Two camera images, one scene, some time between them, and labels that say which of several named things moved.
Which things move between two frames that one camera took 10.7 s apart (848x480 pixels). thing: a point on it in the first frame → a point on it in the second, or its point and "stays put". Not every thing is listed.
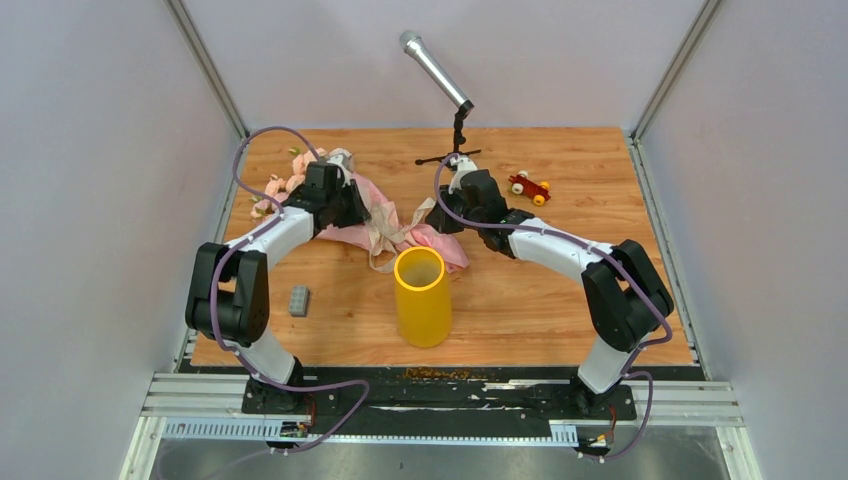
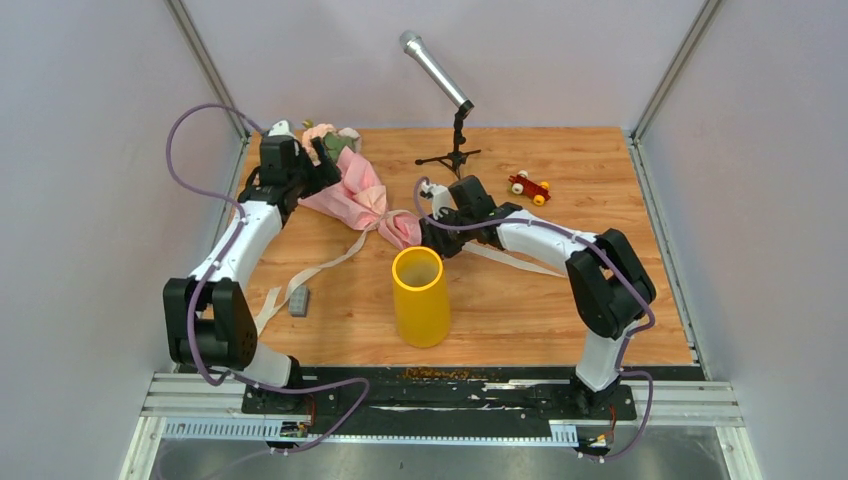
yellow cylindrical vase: (422, 296) stays put
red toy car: (522, 183) stays put
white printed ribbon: (385, 231) → (288, 289)
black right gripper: (442, 222) → (432, 237)
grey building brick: (298, 301) stays put
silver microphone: (413, 44) stays put
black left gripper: (359, 213) → (324, 175)
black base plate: (426, 402) stays put
